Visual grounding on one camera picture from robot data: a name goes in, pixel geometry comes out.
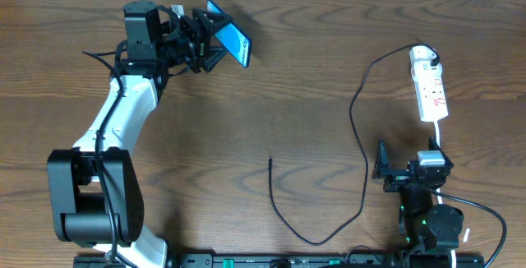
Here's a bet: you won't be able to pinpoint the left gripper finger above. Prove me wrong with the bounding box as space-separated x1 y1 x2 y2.
192 9 233 34
201 47 228 72

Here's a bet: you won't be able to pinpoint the blue Galaxy smartphone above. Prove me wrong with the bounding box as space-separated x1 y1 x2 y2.
215 21 252 68

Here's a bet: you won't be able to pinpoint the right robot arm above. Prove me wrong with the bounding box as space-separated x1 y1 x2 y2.
372 138 464 267

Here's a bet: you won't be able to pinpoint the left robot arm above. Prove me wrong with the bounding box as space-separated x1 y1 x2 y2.
47 0 232 267

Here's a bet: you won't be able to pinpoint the white USB charger plug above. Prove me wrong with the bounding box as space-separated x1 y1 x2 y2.
409 45 439 64

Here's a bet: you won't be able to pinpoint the white power strip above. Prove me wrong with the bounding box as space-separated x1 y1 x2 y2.
411 60 449 122

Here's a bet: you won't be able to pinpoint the black USB charging cable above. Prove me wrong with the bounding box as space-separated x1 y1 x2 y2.
267 42 441 247

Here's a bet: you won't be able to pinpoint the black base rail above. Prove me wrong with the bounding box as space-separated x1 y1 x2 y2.
73 252 486 268

